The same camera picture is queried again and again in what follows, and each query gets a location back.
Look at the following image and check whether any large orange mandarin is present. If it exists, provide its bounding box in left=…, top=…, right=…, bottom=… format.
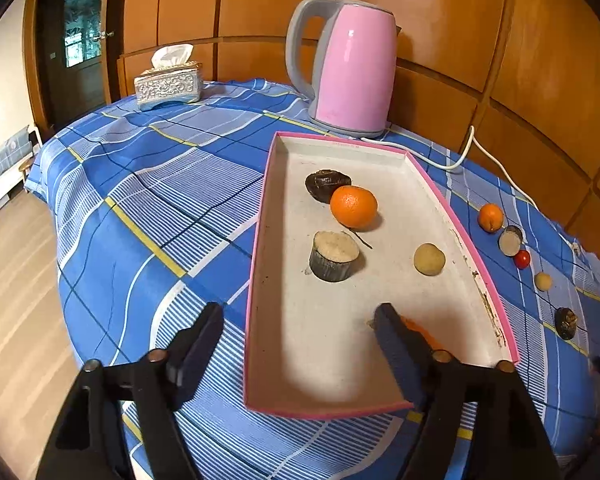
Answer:
left=329, top=185, right=379, bottom=229

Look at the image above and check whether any white tissue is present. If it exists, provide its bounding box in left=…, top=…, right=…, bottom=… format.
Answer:
left=150, top=45, right=195, bottom=70

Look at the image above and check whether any small orange mandarin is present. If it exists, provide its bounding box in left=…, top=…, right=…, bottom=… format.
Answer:
left=478, top=203, right=505, bottom=233

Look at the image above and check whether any pink cardboard box tray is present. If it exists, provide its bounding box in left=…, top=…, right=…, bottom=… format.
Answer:
left=243, top=131, right=521, bottom=420

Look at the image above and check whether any dark door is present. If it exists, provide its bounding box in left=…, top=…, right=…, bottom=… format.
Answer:
left=40, top=0, right=111, bottom=126

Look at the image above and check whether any carrot piece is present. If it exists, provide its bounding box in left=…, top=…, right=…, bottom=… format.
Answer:
left=400, top=315, right=446, bottom=353

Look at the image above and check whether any dark water chestnut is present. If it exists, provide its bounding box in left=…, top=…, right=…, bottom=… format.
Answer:
left=305, top=170, right=352, bottom=205
left=554, top=307, right=578, bottom=338

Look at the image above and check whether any pink electric kettle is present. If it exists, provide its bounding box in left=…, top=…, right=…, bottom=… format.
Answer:
left=285, top=0, right=398, bottom=140

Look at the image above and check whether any silver embossed tissue box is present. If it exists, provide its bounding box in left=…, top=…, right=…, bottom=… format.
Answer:
left=133, top=61, right=203, bottom=112

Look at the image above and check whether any white power cable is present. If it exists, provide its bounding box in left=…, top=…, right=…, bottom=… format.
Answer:
left=361, top=125, right=581, bottom=256

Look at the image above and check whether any sugarcane piece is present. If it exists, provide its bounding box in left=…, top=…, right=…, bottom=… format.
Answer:
left=308, top=230, right=362, bottom=282
left=498, top=225, right=525, bottom=257

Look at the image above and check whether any blue plaid tablecloth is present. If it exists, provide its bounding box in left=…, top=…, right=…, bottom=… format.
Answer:
left=24, top=78, right=600, bottom=480

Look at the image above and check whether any wooden wardrobe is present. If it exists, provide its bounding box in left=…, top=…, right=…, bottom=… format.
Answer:
left=102, top=0, right=600, bottom=271

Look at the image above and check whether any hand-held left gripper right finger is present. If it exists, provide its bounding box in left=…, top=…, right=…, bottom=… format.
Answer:
left=372, top=302, right=563, bottom=480

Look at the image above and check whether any white bench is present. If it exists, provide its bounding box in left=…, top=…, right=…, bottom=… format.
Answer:
left=0, top=127, right=41, bottom=226

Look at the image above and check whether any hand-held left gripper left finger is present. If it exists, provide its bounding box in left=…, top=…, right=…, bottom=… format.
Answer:
left=35, top=301, right=225, bottom=480

